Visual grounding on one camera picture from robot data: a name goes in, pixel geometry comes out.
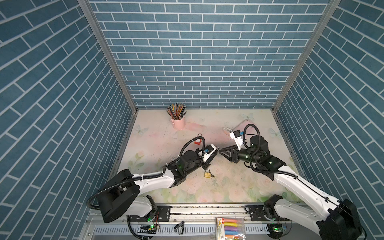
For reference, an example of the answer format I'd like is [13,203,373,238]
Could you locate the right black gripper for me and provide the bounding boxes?
[219,144,261,165]

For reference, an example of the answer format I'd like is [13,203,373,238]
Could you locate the large brass padlock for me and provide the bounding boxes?
[204,169,215,178]

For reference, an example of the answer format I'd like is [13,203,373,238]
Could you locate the red padlock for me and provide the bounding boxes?
[195,134,202,145]

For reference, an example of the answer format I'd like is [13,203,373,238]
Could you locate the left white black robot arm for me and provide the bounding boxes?
[86,136,219,223]

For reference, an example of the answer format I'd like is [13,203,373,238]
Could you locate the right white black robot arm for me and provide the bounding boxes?
[219,124,368,240]

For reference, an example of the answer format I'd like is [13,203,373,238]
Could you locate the pink case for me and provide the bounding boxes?
[233,120,257,134]

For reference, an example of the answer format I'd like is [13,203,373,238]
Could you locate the pink pencil cup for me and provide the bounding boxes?
[171,117,186,131]

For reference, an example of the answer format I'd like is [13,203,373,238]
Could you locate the coloured pencils bundle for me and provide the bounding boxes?
[167,103,186,120]

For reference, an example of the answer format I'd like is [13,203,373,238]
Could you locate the black metal clip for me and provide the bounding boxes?
[174,221,185,236]

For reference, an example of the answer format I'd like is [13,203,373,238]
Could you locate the marker pack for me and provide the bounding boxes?
[215,218,246,240]

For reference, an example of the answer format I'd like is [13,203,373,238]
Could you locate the right circuit board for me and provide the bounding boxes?
[267,224,284,240]

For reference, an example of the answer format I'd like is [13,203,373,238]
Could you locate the circuit board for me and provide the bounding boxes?
[267,224,284,240]
[138,225,158,235]

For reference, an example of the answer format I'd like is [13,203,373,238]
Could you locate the left circuit board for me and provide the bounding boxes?
[138,225,158,235]

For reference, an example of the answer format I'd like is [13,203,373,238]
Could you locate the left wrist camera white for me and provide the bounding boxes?
[202,144,218,163]

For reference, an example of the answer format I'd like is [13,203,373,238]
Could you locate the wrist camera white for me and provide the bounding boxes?
[230,130,244,151]
[202,144,218,163]

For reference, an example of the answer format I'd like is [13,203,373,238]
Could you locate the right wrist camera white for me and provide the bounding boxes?
[230,130,244,151]

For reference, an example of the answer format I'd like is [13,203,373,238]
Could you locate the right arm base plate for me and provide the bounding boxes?
[245,204,291,222]

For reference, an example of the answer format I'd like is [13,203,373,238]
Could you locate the aluminium front rail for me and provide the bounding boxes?
[80,202,340,235]

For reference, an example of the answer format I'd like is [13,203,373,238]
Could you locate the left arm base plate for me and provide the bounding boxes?
[129,205,171,223]

